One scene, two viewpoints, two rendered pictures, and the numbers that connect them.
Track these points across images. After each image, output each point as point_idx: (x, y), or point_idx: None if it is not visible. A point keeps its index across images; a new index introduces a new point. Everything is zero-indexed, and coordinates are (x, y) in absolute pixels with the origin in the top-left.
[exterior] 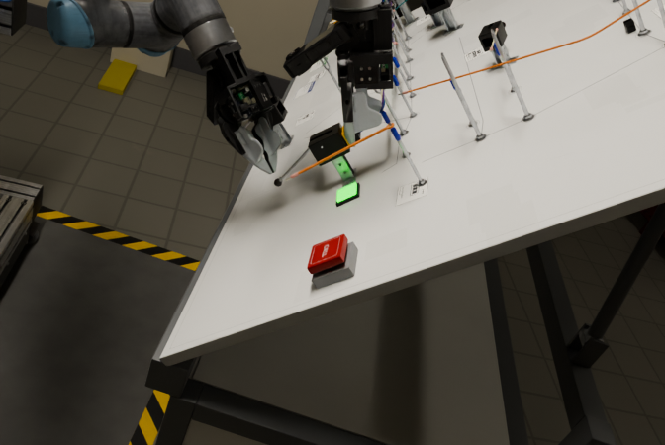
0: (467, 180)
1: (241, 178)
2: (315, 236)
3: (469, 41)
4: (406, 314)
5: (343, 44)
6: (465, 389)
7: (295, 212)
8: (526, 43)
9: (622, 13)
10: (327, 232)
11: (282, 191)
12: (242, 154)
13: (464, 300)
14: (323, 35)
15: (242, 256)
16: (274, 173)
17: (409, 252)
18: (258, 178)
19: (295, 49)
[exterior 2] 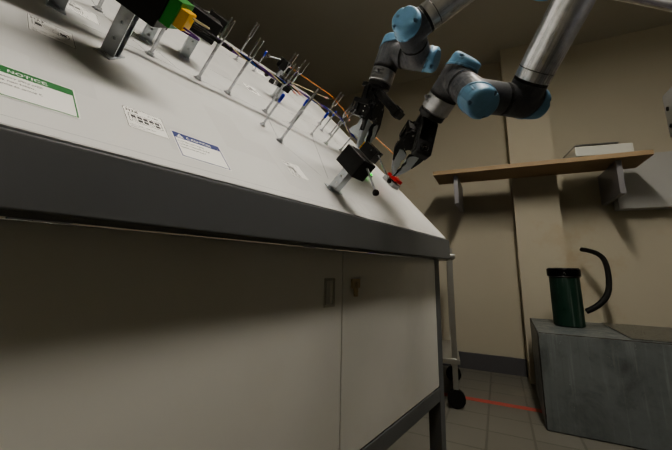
0: None
1: (379, 223)
2: (385, 187)
3: (225, 75)
4: None
5: (380, 101)
6: None
7: (381, 192)
8: (256, 84)
9: (253, 71)
10: (382, 183)
11: (374, 196)
12: (411, 168)
13: None
14: (390, 98)
15: (408, 214)
16: (365, 200)
17: (376, 168)
18: (372, 211)
19: (398, 106)
